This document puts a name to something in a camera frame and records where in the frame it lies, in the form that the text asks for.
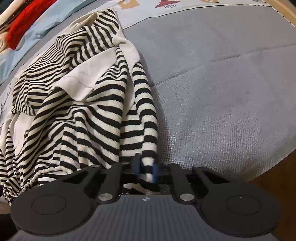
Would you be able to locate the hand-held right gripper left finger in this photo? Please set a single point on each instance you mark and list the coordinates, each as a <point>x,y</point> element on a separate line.
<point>137,166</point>

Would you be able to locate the black white striped sweater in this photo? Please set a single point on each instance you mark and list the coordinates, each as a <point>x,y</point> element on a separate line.
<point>81,115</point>

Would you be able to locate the red pillow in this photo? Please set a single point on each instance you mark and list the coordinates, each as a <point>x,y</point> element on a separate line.
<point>25,23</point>

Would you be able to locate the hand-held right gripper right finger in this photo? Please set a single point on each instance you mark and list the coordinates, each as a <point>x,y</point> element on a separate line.
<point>155,173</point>

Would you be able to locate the wooden bed side rail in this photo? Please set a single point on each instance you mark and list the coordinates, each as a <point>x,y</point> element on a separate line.
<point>284,11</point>

